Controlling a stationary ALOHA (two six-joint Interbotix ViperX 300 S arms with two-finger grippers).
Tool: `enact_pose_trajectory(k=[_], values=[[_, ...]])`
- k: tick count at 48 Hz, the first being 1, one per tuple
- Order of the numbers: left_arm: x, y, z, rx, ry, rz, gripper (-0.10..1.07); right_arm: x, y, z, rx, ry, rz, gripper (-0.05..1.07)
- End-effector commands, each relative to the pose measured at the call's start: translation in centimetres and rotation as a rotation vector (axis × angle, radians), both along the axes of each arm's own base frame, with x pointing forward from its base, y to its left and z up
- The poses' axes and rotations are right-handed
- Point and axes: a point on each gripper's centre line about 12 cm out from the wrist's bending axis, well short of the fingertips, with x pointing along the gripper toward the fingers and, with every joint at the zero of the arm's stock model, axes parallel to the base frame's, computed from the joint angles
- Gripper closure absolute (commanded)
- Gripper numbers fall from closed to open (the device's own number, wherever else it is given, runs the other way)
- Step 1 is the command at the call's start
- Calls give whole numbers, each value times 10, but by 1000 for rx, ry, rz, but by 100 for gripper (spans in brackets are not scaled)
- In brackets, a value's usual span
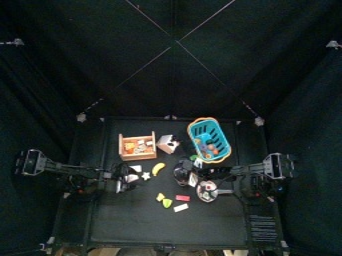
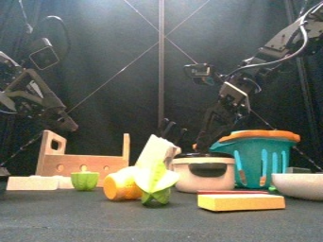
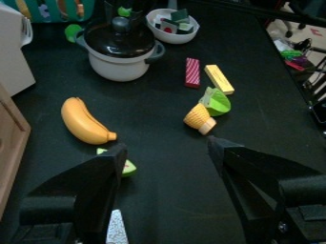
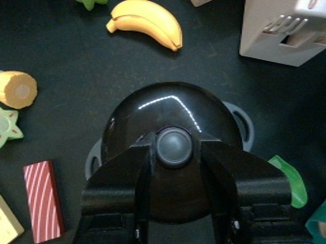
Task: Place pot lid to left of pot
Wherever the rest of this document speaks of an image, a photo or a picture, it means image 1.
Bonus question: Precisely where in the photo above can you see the mixed toy pieces in basket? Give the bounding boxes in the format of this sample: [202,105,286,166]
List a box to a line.
[194,137,221,160]

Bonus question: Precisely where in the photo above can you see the yellow toy banana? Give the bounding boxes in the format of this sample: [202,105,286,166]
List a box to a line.
[151,162,167,177]

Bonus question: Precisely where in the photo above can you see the wooden toy crate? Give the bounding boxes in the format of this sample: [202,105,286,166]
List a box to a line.
[118,130,159,162]

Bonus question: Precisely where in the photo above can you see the orange toy food piece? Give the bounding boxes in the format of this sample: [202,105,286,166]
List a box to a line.
[123,141,138,155]

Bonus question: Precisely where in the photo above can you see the white toy cube box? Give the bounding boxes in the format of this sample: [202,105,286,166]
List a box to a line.
[155,134,182,155]

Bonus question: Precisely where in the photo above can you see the white toy block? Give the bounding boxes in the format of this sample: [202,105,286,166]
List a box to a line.
[173,203,190,214]

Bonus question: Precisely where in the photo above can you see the grey white toy food piece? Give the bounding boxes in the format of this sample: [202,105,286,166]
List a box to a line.
[135,139,154,155]

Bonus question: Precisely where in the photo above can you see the blue basket with orange rim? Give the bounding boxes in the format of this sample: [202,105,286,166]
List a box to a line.
[186,116,233,165]

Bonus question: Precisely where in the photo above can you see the silver pot with handle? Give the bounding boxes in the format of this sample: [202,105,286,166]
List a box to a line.
[196,180,234,204]

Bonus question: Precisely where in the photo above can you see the thin white crossing cord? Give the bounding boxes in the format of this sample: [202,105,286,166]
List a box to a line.
[85,0,237,113]
[125,0,260,118]

